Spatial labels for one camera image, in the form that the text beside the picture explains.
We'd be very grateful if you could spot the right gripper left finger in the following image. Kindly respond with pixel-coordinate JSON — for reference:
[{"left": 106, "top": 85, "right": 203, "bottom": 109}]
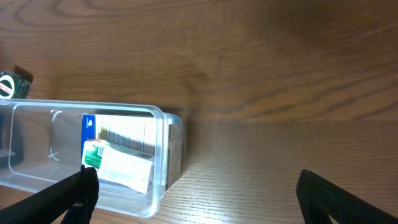
[{"left": 1, "top": 166, "right": 99, "bottom": 223}]

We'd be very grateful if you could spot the blue fever patch box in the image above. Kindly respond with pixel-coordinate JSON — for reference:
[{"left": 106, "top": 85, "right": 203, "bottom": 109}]
[{"left": 81, "top": 113, "right": 185, "bottom": 189}]

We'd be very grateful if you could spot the dark green square box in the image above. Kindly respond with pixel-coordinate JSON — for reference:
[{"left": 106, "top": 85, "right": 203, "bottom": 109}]
[{"left": 1, "top": 70, "right": 32, "bottom": 100}]

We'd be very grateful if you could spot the clear plastic container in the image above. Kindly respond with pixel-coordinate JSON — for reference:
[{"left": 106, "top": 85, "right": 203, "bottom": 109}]
[{"left": 1, "top": 100, "right": 185, "bottom": 218}]

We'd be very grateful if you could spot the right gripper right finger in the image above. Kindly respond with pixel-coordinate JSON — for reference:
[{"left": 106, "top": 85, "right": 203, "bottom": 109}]
[{"left": 296, "top": 169, "right": 397, "bottom": 224}]

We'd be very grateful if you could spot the white green medicine sachet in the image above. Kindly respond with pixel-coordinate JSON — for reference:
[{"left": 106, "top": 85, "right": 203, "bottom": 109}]
[{"left": 81, "top": 139, "right": 154, "bottom": 194}]

